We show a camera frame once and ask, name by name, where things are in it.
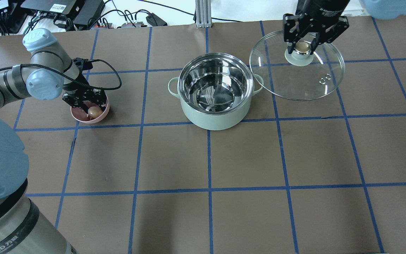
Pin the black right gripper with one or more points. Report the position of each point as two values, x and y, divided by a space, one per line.
322 9

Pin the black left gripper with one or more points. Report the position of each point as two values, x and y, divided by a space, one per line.
77 90

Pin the brown egg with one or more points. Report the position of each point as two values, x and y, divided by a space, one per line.
92 113

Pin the glass pot lid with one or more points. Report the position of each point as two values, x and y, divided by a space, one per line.
299 75

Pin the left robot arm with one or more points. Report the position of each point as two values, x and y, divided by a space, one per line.
50 73

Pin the pale green cooking pot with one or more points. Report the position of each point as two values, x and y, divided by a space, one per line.
215 90

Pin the pink bowl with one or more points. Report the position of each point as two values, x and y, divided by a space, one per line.
80 114

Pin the black electronics box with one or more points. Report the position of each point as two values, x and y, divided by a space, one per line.
81 12

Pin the black power adapter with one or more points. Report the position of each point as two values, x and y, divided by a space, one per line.
155 21

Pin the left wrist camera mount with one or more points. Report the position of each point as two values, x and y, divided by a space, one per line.
83 64

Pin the aluminium frame post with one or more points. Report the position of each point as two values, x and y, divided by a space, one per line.
202 14

